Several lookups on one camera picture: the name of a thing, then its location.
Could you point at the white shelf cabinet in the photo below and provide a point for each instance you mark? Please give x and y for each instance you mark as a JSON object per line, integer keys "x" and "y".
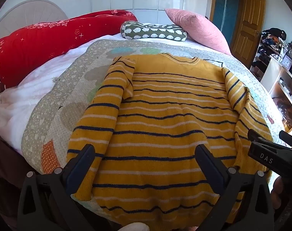
{"x": 273, "y": 77}

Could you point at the red floral blanket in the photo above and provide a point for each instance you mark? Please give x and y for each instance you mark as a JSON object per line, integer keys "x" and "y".
{"x": 45, "y": 43}

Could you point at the small pale clock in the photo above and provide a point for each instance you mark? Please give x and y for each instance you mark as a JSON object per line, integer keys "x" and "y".
{"x": 286, "y": 62}

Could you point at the wooden door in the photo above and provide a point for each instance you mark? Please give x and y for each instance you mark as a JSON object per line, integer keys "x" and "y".
{"x": 249, "y": 24}

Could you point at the person's right hand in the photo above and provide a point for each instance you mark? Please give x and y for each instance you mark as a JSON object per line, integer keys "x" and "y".
{"x": 278, "y": 192}

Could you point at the white round headboard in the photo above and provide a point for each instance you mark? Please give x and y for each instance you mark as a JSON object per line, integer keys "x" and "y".
{"x": 28, "y": 14}

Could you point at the yellow striped sweater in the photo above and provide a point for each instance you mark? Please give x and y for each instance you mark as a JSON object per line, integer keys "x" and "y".
{"x": 165, "y": 115}

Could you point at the pile of clothes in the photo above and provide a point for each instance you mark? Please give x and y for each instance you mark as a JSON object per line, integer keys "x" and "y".
{"x": 270, "y": 38}

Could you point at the pink ribbed pillow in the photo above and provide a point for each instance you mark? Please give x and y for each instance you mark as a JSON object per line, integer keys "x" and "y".
{"x": 198, "y": 28}

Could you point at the blue glass door panel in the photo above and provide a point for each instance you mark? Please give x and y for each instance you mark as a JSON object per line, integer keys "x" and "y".
{"x": 225, "y": 4}

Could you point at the green hedgehog print bolster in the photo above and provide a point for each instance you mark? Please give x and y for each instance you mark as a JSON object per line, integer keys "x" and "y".
{"x": 155, "y": 31}

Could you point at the patterned beige quilt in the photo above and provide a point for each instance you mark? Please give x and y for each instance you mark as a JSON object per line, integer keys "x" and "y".
{"x": 71, "y": 93}

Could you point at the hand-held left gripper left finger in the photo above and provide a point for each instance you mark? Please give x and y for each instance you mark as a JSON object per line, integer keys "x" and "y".
{"x": 81, "y": 163}

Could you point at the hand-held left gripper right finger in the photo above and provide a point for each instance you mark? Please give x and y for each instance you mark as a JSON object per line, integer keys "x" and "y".
{"x": 208, "y": 164}

